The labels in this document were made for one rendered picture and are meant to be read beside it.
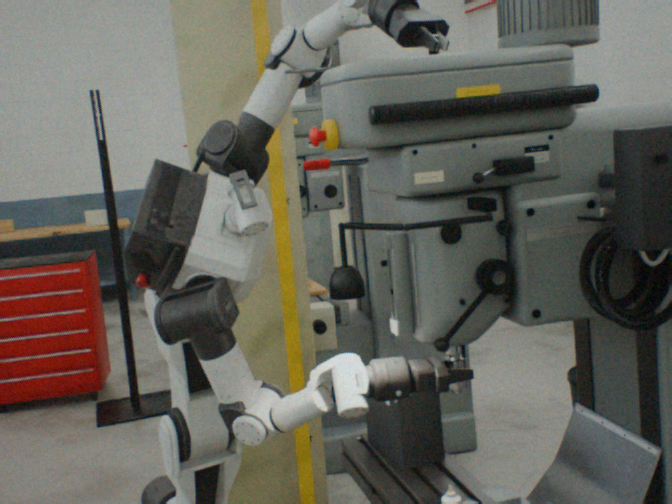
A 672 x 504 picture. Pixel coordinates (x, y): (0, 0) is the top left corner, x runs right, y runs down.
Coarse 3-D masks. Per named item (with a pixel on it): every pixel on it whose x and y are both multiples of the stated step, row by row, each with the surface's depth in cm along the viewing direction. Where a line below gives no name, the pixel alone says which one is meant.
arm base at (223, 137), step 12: (228, 120) 200; (216, 132) 200; (228, 132) 198; (204, 144) 201; (216, 144) 199; (228, 144) 197; (216, 156) 198; (228, 156) 197; (216, 168) 199; (228, 168) 199; (264, 168) 208; (252, 180) 206
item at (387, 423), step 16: (368, 400) 232; (400, 400) 215; (416, 400) 216; (432, 400) 218; (368, 416) 234; (384, 416) 224; (400, 416) 215; (416, 416) 217; (432, 416) 219; (368, 432) 236; (384, 432) 225; (400, 432) 216; (416, 432) 217; (432, 432) 219; (384, 448) 227; (400, 448) 217; (416, 448) 218; (432, 448) 220; (400, 464) 218; (416, 464) 218
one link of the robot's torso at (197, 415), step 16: (176, 352) 217; (192, 352) 224; (176, 368) 217; (192, 368) 225; (176, 384) 224; (192, 384) 226; (208, 384) 228; (176, 400) 226; (192, 400) 221; (208, 400) 222; (176, 416) 223; (192, 416) 221; (208, 416) 223; (176, 432) 220; (192, 432) 220; (208, 432) 222; (224, 432) 225; (192, 448) 221; (208, 448) 224; (224, 448) 228
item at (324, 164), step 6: (306, 162) 178; (312, 162) 178; (318, 162) 178; (324, 162) 178; (330, 162) 179; (336, 162) 179; (342, 162) 180; (348, 162) 180; (354, 162) 181; (360, 162) 181; (366, 162) 181; (306, 168) 178; (312, 168) 178; (318, 168) 178; (324, 168) 179
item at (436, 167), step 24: (432, 144) 162; (456, 144) 163; (480, 144) 165; (504, 144) 166; (528, 144) 167; (552, 144) 169; (384, 168) 172; (408, 168) 161; (432, 168) 163; (456, 168) 164; (480, 168) 165; (552, 168) 169; (384, 192) 175; (408, 192) 162; (432, 192) 164
